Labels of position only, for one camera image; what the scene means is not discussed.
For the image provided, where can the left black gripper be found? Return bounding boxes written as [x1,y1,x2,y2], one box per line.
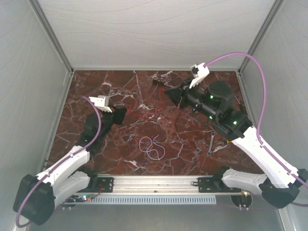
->
[99,104,128,141]

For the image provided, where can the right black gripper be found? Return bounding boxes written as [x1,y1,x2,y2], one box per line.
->
[164,77,217,121]

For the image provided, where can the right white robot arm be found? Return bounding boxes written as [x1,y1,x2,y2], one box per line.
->
[165,79,308,209]

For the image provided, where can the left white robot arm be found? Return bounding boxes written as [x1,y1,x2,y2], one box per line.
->
[13,106,127,228]

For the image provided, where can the black yellow screwdriver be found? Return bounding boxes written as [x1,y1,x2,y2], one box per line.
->
[152,78,169,86]

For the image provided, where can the silver wrench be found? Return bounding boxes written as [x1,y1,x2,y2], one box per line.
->
[207,132,215,155]

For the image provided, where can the small circuit board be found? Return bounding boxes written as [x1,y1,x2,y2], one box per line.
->
[81,194,97,202]

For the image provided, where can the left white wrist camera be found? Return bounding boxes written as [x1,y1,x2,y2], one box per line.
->
[89,95,113,113]

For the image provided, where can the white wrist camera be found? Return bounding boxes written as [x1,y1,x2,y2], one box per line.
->
[89,95,113,113]
[189,63,210,89]

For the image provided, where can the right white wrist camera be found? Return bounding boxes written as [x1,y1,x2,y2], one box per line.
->
[189,63,210,89]

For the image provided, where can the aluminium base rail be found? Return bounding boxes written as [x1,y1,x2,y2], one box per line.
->
[26,175,287,195]

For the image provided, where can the left black mount plate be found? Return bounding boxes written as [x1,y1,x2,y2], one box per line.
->
[89,177,114,193]

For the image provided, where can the black mount plate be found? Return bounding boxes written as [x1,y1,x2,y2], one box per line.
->
[192,177,242,193]
[89,177,114,193]

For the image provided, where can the right black mount plate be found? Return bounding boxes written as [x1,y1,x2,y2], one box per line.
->
[192,177,242,193]

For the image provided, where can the grey slotted cable duct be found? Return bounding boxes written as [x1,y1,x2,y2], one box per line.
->
[90,194,217,205]

